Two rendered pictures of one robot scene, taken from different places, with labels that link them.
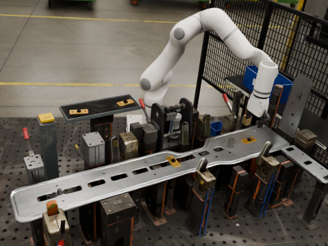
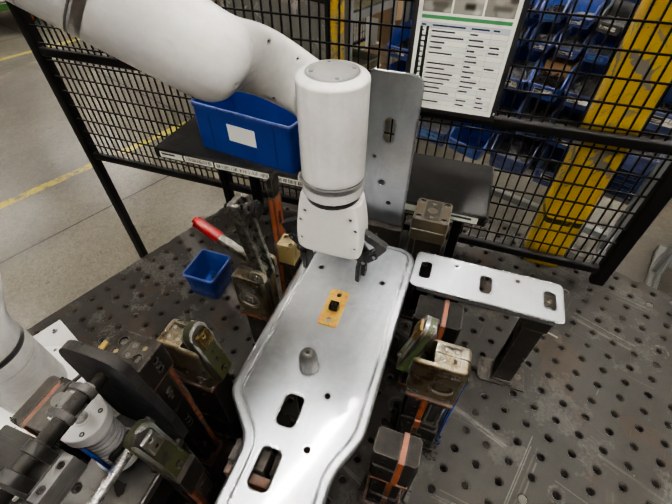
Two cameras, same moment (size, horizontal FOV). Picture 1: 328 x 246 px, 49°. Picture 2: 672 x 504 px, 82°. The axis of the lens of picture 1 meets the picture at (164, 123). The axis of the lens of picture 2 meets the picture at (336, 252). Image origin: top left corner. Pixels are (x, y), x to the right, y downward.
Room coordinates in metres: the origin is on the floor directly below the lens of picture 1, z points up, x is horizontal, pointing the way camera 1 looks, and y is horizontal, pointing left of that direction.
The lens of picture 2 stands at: (1.23, -0.19, 1.60)
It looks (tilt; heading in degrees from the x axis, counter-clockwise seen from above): 46 degrees down; 322
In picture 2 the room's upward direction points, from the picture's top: straight up
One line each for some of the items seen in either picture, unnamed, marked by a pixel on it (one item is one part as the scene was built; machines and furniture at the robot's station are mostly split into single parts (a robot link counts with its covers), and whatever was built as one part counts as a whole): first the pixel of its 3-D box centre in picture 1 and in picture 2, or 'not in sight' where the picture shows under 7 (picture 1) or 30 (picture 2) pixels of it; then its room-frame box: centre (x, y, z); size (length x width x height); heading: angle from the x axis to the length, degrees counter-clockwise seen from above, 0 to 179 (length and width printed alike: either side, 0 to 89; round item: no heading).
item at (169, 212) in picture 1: (168, 184); not in sight; (1.34, -0.05, 0.84); 0.13 x 0.05 x 0.29; 32
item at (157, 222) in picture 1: (155, 191); not in sight; (1.28, 0.00, 0.84); 0.17 x 0.06 x 0.29; 32
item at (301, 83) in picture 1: (295, 105); (383, 158); (1.70, -0.69, 1.17); 0.12 x 0.01 x 0.34; 32
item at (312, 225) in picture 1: (316, 200); (520, 342); (1.33, -0.79, 0.84); 0.11 x 0.06 x 0.29; 32
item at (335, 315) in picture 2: (249, 139); (333, 306); (1.57, -0.46, 1.01); 0.08 x 0.04 x 0.01; 122
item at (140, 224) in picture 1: (131, 198); not in sight; (1.21, 0.12, 0.84); 0.13 x 0.11 x 0.29; 32
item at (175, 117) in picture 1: (169, 143); (122, 481); (1.55, -0.04, 0.94); 0.18 x 0.13 x 0.49; 122
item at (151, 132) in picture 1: (146, 157); not in sight; (1.48, 0.07, 0.89); 0.13 x 0.11 x 0.38; 32
